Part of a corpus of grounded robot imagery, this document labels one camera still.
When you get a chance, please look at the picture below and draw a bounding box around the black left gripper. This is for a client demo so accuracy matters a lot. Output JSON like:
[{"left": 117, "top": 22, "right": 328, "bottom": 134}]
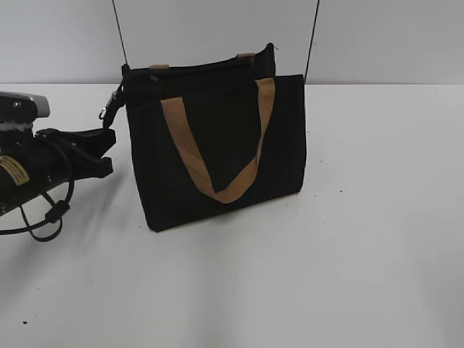
[{"left": 21, "top": 128, "right": 116, "bottom": 189}]

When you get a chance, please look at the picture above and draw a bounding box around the black tote bag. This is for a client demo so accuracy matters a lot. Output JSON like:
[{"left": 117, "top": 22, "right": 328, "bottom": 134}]
[{"left": 100, "top": 43, "right": 307, "bottom": 232}]

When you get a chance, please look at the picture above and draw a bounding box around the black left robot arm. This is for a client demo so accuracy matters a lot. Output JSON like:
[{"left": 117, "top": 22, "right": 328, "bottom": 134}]
[{"left": 1, "top": 128, "right": 116, "bottom": 215}]

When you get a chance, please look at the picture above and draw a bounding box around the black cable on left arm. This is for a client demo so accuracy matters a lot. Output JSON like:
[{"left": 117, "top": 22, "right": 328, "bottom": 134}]
[{"left": 0, "top": 136, "right": 76, "bottom": 243}]

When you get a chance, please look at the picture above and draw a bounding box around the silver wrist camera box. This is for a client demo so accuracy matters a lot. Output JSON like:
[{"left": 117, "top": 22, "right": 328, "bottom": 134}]
[{"left": 1, "top": 91, "right": 50, "bottom": 123}]

